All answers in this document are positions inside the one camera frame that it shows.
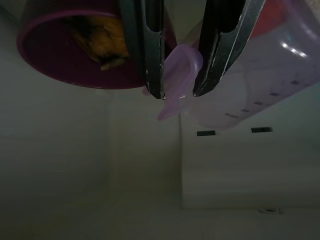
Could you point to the pink transparent measuring jug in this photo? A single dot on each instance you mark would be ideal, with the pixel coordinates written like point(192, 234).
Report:
point(262, 87)

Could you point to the purple mug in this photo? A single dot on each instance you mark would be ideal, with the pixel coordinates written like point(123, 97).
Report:
point(50, 62)

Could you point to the yellow brown food piece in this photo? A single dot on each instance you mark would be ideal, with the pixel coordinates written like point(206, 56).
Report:
point(105, 40)

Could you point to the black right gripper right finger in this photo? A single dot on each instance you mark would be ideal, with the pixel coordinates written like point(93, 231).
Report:
point(217, 50)

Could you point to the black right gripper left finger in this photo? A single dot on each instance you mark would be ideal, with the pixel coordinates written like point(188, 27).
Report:
point(152, 62)

